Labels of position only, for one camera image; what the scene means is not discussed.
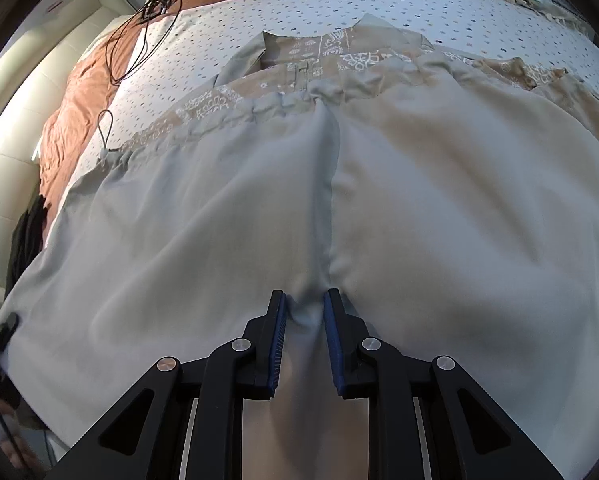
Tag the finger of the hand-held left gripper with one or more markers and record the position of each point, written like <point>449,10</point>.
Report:
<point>7,327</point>

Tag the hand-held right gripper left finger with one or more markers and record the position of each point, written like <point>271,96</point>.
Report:
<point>278,340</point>

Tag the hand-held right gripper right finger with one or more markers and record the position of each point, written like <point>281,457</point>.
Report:
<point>332,345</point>

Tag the grey beige patterned garment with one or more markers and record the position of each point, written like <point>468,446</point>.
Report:
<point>429,185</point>

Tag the dark cloth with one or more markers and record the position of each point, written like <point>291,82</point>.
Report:
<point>27,240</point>

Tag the brown duvet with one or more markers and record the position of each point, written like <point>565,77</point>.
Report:
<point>79,95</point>

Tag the white floral bed sheet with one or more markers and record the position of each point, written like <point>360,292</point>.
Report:
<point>279,5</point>

